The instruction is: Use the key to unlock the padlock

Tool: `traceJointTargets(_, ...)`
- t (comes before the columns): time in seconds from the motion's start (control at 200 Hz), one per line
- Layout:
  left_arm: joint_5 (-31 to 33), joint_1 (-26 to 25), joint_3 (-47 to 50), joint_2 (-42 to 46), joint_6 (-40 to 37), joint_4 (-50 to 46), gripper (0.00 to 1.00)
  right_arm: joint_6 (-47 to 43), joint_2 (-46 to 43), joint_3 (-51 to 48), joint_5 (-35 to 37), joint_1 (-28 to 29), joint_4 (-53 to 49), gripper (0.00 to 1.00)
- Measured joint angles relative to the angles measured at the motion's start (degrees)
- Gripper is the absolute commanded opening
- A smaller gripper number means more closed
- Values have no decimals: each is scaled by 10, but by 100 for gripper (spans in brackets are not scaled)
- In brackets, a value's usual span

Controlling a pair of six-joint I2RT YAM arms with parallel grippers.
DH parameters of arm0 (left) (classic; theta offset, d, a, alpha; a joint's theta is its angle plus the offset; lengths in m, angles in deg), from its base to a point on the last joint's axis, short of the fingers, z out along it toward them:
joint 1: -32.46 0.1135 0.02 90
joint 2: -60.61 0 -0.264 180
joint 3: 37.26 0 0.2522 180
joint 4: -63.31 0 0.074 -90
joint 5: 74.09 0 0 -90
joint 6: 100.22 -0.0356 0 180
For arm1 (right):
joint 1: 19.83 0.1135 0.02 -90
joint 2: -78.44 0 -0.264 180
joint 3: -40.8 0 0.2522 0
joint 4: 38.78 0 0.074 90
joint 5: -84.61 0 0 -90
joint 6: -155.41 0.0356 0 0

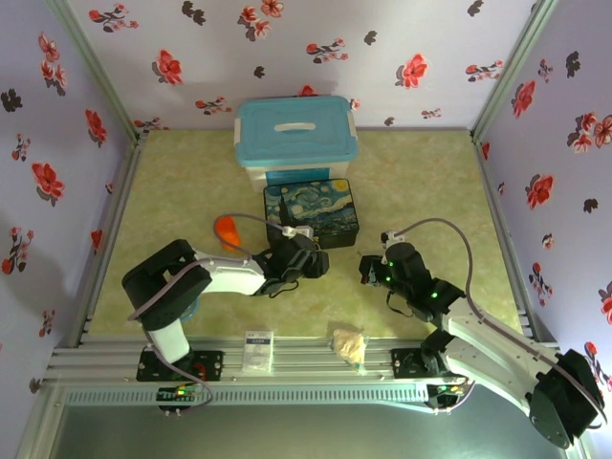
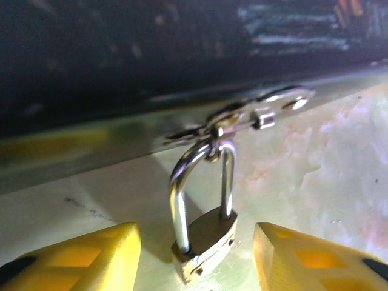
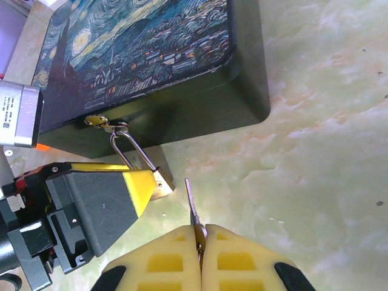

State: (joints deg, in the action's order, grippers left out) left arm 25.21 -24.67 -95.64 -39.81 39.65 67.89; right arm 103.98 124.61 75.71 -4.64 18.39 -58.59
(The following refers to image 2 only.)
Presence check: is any small brass padlock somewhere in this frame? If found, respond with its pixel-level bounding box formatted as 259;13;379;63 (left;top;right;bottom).
169;141;239;285

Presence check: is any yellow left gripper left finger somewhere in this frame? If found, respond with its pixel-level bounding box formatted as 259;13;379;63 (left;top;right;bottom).
0;222;142;291

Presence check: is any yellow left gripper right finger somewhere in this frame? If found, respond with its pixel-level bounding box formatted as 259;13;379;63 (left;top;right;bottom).
252;222;388;291

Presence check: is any silver metal hasp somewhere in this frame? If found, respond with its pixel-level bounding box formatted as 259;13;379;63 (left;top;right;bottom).
163;85;316;162

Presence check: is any starry night painted box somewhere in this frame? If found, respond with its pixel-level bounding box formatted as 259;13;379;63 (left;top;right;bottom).
0;0;388;186

